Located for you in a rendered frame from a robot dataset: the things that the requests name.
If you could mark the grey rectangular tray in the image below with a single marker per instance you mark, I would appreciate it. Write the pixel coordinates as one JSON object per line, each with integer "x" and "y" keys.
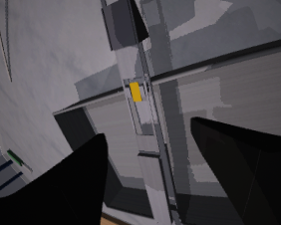
{"x": 241, "y": 88}

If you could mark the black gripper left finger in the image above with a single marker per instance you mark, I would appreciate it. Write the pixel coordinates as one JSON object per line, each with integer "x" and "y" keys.
{"x": 70, "y": 193}

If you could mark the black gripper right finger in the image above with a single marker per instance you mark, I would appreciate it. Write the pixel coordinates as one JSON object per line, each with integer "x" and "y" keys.
{"x": 248, "y": 166}

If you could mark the wooden board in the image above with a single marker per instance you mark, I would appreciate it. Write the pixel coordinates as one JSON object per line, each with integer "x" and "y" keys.
{"x": 109, "y": 220}

